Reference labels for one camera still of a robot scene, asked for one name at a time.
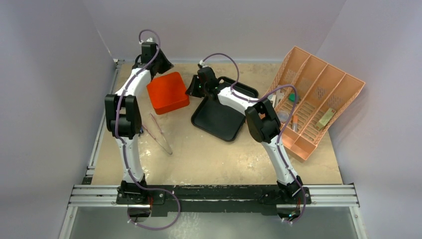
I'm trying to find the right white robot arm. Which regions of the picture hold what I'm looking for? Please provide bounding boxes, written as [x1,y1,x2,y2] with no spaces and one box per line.
[187,66,305,203]

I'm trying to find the paper clip jar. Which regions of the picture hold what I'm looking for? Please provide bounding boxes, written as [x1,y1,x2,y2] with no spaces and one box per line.
[277,111,290,123]

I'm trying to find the purple cable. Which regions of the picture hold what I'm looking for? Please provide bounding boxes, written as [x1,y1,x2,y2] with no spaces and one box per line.
[199,53,307,225]
[113,29,182,231]

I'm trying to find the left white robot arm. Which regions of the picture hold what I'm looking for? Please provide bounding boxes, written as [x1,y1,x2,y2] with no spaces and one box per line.
[105,41,173,204]

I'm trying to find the pink desk organizer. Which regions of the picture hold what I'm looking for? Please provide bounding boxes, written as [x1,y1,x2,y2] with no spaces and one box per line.
[268,46,365,161]

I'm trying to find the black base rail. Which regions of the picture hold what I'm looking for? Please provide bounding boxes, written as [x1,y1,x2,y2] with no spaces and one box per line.
[116,181,312,219]

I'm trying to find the staple box in organizer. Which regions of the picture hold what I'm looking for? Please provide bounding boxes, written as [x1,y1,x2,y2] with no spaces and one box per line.
[315,108,336,130]

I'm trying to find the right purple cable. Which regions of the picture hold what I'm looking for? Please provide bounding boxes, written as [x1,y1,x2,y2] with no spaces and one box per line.
[199,53,307,225]

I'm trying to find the green eraser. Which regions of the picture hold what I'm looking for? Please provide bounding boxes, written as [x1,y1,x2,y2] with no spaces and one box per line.
[288,93,296,103]

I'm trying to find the glue stick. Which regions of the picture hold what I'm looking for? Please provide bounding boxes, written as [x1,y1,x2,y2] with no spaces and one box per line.
[292,115,299,132]

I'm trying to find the black tray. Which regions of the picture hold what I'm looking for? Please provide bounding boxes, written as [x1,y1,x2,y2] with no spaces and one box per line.
[191,97,246,142]

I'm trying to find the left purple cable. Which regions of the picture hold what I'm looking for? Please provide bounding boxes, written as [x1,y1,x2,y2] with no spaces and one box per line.
[113,29,182,231]

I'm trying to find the pink metal tongs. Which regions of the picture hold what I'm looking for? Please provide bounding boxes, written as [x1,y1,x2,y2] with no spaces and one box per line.
[140,112,173,155]

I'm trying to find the orange box lid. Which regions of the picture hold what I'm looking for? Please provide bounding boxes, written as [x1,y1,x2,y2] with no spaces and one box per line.
[146,72,188,101]

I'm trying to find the orange chocolate box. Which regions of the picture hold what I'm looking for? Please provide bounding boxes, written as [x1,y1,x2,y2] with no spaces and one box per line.
[151,97,190,115]

